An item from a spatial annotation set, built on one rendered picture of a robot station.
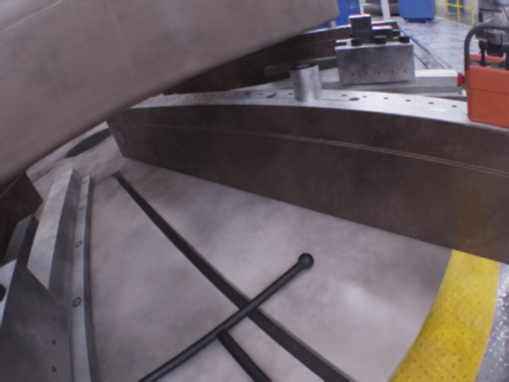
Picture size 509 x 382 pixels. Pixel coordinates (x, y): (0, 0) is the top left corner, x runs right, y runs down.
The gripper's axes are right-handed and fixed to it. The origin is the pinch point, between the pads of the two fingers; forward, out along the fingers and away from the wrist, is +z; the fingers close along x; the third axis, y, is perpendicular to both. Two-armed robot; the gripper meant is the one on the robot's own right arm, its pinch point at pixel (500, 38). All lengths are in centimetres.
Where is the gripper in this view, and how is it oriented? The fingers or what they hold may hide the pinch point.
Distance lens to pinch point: 80.2
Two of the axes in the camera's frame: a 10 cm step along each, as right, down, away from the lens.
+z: -6.1, 5.7, -5.5
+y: -2.5, -7.9, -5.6
